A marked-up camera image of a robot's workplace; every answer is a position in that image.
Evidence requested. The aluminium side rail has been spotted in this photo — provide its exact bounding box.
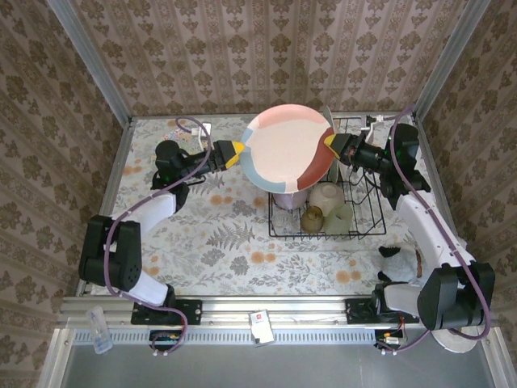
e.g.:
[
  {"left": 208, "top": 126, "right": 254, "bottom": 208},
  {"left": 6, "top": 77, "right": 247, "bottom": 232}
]
[
  {"left": 411, "top": 115, "right": 476, "bottom": 293},
  {"left": 75, "top": 117, "right": 135, "bottom": 298}
]

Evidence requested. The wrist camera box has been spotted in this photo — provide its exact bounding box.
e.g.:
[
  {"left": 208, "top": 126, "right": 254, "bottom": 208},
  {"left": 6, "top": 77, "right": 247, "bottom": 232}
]
[
  {"left": 192, "top": 122, "right": 214, "bottom": 150},
  {"left": 364, "top": 114, "right": 389, "bottom": 137}
]

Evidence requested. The pale green glass cup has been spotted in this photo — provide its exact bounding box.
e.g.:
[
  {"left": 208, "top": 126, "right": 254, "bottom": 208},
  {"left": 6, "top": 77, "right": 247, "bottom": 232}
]
[{"left": 324, "top": 203, "right": 354, "bottom": 235}]

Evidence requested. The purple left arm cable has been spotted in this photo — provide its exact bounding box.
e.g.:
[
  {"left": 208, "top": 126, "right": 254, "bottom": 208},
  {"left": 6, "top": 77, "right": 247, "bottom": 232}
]
[{"left": 103, "top": 116, "right": 215, "bottom": 359}]

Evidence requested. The grey slotted cable duct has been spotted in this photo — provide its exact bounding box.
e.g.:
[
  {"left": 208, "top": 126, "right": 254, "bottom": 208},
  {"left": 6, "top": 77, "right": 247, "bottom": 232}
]
[{"left": 72, "top": 327, "right": 379, "bottom": 345}]

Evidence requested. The small white red-label box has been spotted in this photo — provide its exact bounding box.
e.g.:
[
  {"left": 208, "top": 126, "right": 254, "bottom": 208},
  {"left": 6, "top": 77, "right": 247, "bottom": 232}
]
[{"left": 248, "top": 310, "right": 275, "bottom": 348}]

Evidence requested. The grey metal shelf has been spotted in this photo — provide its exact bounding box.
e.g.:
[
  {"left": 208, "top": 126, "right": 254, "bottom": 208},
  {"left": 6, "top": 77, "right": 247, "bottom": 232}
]
[{"left": 38, "top": 327, "right": 517, "bottom": 388}]

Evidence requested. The black wire dish rack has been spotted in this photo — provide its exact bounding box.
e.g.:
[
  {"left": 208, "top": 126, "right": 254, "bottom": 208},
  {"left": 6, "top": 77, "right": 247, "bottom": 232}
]
[{"left": 267, "top": 115, "right": 388, "bottom": 243}]

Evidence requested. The clear plastic package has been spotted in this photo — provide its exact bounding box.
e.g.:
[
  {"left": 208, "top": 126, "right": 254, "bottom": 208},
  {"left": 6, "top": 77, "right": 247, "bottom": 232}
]
[{"left": 86, "top": 306, "right": 114, "bottom": 356}]

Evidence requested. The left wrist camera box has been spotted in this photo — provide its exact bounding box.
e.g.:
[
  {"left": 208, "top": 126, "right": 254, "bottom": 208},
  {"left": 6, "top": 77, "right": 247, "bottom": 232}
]
[{"left": 192, "top": 122, "right": 214, "bottom": 150}]

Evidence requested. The aluminium corner post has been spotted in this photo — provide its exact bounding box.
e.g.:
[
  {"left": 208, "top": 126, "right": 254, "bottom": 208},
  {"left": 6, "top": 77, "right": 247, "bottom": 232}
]
[
  {"left": 45, "top": 0, "right": 135, "bottom": 127},
  {"left": 411, "top": 0, "right": 492, "bottom": 122}
]

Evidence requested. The grey white plush toy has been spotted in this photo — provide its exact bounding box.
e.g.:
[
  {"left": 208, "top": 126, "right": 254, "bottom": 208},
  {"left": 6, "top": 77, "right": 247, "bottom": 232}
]
[{"left": 377, "top": 242, "right": 426, "bottom": 284}]

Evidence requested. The cream ceramic bowl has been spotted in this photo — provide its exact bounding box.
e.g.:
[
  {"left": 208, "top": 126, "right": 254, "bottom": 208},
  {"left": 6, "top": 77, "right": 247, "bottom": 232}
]
[{"left": 309, "top": 181, "right": 343, "bottom": 212}]

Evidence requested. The large pink blue brown plate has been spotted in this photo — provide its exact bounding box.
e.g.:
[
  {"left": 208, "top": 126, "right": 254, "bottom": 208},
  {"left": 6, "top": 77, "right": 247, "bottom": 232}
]
[{"left": 241, "top": 103, "right": 337, "bottom": 194}]

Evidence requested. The purple ceramic bowl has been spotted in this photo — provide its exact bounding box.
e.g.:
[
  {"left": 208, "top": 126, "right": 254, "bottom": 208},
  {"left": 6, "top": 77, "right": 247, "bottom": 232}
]
[{"left": 271, "top": 188, "right": 309, "bottom": 211}]

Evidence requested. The white tape roll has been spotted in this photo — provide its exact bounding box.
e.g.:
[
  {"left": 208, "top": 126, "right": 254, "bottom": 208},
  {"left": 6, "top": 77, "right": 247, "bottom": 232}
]
[{"left": 430, "top": 326, "right": 480, "bottom": 353}]

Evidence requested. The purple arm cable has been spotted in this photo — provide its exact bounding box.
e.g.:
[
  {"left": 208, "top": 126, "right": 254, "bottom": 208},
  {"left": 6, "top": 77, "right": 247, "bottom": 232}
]
[
  {"left": 379, "top": 103, "right": 494, "bottom": 357},
  {"left": 103, "top": 116, "right": 215, "bottom": 359}
]

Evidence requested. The floral tablecloth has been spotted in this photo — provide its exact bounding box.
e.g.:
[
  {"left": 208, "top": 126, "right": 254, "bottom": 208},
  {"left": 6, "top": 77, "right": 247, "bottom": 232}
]
[{"left": 90, "top": 115, "right": 457, "bottom": 297}]

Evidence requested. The amber glass cup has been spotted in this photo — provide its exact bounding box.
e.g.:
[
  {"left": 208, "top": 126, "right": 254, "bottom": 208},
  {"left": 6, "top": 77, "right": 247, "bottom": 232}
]
[{"left": 300, "top": 205, "right": 326, "bottom": 234}]

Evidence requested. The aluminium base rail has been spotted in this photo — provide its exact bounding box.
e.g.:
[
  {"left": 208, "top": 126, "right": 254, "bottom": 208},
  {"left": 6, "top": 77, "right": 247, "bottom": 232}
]
[{"left": 56, "top": 293, "right": 502, "bottom": 329}]

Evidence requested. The clear glass cup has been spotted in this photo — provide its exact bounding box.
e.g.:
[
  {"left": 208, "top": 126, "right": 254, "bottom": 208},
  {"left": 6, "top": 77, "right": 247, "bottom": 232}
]
[{"left": 271, "top": 209, "right": 298, "bottom": 232}]

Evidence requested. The black electronics board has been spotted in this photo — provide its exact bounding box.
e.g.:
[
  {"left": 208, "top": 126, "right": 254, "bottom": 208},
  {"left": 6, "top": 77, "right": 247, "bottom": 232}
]
[
  {"left": 148, "top": 329, "right": 183, "bottom": 352},
  {"left": 374, "top": 327, "right": 407, "bottom": 351}
]

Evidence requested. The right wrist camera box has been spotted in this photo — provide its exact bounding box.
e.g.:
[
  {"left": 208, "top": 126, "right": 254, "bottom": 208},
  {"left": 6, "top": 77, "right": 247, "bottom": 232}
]
[{"left": 364, "top": 114, "right": 389, "bottom": 137}]

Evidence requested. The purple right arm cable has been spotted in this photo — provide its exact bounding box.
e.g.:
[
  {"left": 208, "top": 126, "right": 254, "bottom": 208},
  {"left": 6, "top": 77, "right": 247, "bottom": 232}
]
[{"left": 379, "top": 103, "right": 494, "bottom": 357}]

